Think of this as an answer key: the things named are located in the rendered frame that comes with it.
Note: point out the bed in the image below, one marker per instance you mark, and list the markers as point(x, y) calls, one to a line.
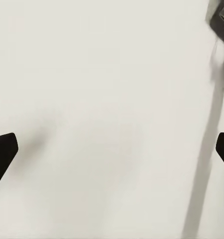
point(116, 106)

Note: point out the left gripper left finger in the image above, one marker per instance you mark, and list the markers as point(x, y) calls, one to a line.
point(8, 150)

